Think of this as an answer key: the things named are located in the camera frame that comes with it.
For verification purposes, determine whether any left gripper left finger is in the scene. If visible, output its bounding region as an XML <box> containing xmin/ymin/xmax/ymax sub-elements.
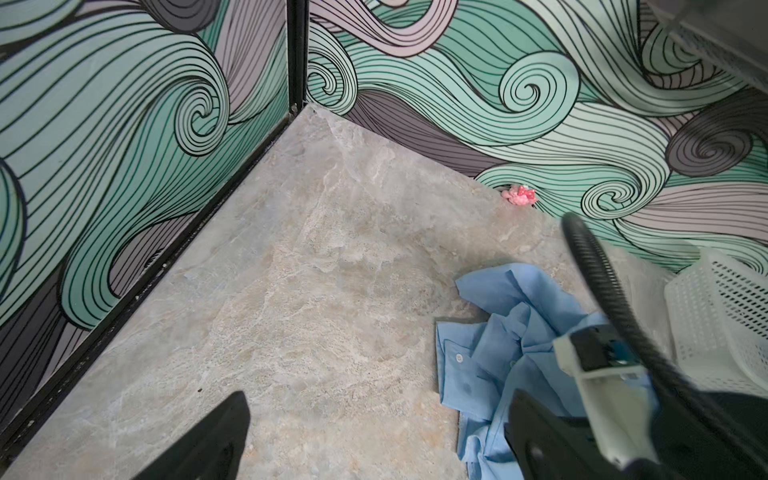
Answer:
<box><xmin>135</xmin><ymin>391</ymin><xmax>251</xmax><ymax>480</ymax></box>

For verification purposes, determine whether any small pink toy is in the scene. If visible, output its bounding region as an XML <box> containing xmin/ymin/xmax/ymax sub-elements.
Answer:
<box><xmin>501</xmin><ymin>185</ymin><xmax>538</xmax><ymax>206</ymax></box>

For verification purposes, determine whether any light blue long sleeve shirt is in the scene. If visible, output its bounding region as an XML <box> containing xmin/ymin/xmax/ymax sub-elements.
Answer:
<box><xmin>435</xmin><ymin>262</ymin><xmax>661</xmax><ymax>480</ymax></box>

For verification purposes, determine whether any clear plastic wall bin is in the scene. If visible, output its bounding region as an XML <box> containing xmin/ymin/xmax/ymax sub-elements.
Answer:
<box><xmin>647</xmin><ymin>0</ymin><xmax>767</xmax><ymax>92</ymax></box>

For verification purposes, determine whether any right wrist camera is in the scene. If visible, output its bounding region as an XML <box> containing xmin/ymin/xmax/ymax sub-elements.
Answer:
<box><xmin>553</xmin><ymin>325</ymin><xmax>659</xmax><ymax>467</ymax></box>

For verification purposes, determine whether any right black cable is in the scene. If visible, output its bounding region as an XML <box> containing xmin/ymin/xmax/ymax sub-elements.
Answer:
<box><xmin>560</xmin><ymin>212</ymin><xmax>768</xmax><ymax>463</ymax></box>

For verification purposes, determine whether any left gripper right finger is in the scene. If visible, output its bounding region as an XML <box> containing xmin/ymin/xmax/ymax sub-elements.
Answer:
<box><xmin>504</xmin><ymin>390</ymin><xmax>623</xmax><ymax>479</ymax></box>

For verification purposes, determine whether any white perforated plastic basket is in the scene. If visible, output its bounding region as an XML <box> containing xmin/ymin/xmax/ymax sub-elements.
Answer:
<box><xmin>664</xmin><ymin>249</ymin><xmax>767</xmax><ymax>398</ymax></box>

